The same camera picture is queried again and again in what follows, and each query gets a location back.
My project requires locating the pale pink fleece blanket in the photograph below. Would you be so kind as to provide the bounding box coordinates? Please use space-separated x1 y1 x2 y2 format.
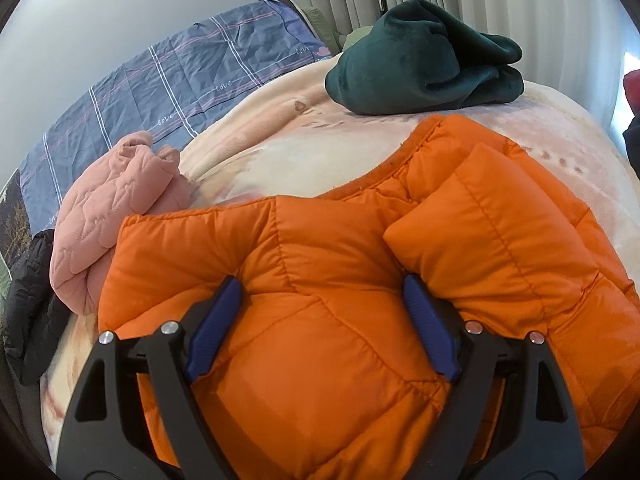
40 52 640 461

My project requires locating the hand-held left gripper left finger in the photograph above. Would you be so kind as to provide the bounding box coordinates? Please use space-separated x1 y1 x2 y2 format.
55 275 244 480

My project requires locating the white pleated curtain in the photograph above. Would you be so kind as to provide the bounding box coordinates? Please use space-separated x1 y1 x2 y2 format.
300 0 640 126

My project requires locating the blue plaid bed cover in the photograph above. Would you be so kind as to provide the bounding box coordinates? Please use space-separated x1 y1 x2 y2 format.
20 0 333 233

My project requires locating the black fur-trimmed jacket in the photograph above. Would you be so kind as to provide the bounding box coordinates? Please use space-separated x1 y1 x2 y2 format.
2 230 71 386

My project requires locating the dark tree-print pillow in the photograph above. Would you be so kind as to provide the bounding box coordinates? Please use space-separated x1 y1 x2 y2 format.
0 170 36 266

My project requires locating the orange puffer jacket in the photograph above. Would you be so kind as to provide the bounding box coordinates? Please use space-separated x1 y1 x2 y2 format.
97 114 640 480

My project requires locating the pink quilted jacket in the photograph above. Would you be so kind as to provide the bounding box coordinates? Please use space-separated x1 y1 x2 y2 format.
50 130 191 317

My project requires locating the dark green fleece garment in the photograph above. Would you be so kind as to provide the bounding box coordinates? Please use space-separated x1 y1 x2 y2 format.
325 0 524 116

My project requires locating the dark red cloth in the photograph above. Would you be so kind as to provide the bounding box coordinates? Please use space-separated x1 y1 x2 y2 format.
621 67 640 153

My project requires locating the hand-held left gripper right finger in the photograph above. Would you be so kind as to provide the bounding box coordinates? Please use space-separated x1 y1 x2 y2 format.
402 274 587 480

